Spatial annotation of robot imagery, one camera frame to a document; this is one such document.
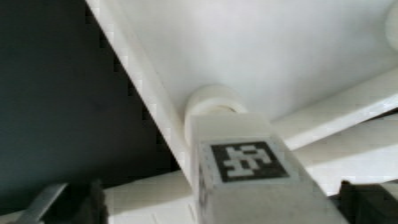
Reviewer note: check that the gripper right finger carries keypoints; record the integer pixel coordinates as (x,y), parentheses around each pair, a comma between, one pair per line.
(368,202)

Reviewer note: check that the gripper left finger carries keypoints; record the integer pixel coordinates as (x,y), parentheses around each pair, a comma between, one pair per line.
(68,204)

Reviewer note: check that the white table leg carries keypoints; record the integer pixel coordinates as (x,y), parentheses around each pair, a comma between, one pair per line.
(253,186)

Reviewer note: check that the white square table top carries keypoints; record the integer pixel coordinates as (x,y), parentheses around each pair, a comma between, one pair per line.
(296,51)

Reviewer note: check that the white U-shaped border fence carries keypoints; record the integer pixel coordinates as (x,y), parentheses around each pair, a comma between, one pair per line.
(61,152)

